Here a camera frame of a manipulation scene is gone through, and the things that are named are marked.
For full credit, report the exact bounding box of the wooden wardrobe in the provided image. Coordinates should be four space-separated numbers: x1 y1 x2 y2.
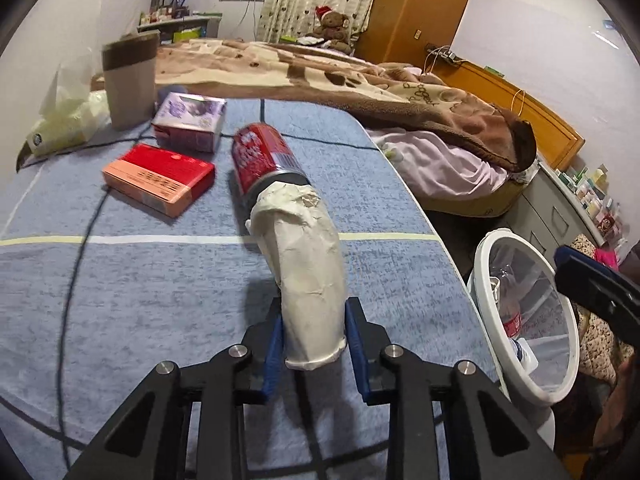
355 0 481 66

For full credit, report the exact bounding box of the grey drawer cabinet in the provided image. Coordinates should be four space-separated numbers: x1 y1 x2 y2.
510 162 621 257

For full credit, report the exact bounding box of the white round bin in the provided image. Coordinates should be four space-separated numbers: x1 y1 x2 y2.
467 228 581 406

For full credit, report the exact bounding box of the brown teddy bear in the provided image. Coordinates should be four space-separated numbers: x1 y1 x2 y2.
305 5 354 54

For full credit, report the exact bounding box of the charger with white cables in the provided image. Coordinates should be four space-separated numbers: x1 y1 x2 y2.
425 45 464 66

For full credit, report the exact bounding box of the clear plastic tissue bag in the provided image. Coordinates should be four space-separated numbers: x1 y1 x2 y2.
15 52 112 174

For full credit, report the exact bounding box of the purple drink carton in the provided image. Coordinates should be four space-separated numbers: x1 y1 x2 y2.
151 92 228 154

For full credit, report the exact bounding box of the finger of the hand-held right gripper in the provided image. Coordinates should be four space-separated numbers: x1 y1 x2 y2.
554 245 640 348

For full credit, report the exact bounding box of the group of small bottles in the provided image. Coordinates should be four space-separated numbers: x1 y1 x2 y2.
137 0 192 24

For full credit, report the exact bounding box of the flat red box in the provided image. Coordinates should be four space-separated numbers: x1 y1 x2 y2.
102 142 216 219

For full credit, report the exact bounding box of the blue striped mat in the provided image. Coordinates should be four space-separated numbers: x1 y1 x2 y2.
0 97 501 480

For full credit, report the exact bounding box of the brown paw print blanket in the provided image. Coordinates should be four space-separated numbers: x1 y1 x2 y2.
155 37 538 174

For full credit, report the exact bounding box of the black cable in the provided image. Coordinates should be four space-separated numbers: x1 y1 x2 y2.
55 130 378 466

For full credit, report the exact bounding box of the white paper cup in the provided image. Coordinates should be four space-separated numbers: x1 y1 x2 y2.
248 182 349 372

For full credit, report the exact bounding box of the white desk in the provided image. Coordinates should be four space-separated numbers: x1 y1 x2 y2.
137 12 224 44

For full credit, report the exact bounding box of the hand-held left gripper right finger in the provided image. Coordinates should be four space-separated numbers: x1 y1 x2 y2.
344 296 571 480

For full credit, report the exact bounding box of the red drink can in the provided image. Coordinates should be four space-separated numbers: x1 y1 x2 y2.
231 122 309 212

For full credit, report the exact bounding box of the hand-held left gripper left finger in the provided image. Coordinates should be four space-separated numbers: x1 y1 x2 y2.
65 305 287 480

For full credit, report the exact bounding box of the clear plastic bottle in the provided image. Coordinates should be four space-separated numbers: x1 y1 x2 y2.
487 261 539 362

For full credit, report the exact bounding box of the pink quilt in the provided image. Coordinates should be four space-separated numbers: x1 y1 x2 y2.
365 127 522 204

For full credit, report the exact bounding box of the floral padded garment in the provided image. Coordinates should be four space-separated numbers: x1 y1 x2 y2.
570 232 632 387

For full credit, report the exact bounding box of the wooden bed frame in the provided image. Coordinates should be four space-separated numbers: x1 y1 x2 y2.
425 60 586 219

